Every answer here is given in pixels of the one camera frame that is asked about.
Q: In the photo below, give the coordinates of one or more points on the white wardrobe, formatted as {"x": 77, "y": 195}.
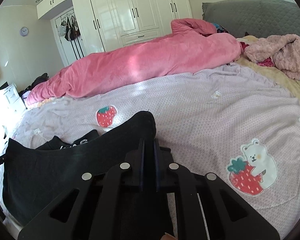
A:
{"x": 106, "y": 25}

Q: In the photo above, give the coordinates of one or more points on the pink quilt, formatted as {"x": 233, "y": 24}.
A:
{"x": 193, "y": 45}

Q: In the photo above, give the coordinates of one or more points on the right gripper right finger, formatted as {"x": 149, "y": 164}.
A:
{"x": 203, "y": 207}

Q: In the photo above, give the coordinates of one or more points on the lilac patterned bed sheet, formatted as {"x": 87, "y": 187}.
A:
{"x": 204, "y": 118}

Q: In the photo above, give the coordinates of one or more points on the fluffy pink garment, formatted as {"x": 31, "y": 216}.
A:
{"x": 283, "y": 50}

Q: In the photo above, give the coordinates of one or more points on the beige blanket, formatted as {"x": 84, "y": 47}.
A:
{"x": 268, "y": 69}

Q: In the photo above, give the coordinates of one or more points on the round wall clock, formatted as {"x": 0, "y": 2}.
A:
{"x": 24, "y": 31}

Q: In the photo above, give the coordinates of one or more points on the hanging bags on door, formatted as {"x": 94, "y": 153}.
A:
{"x": 69, "y": 28}

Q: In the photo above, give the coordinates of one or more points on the white drawer cabinet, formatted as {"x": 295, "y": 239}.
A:
{"x": 12, "y": 107}

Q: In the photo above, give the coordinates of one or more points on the black long-sleeve shirt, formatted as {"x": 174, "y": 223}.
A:
{"x": 33, "y": 178}

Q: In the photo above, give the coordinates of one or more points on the dark clothes pile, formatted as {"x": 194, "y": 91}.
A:
{"x": 44, "y": 77}

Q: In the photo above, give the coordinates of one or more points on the grey quilted headboard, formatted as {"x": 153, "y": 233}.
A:
{"x": 260, "y": 18}

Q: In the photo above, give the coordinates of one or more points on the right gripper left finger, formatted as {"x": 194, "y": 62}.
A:
{"x": 94, "y": 208}

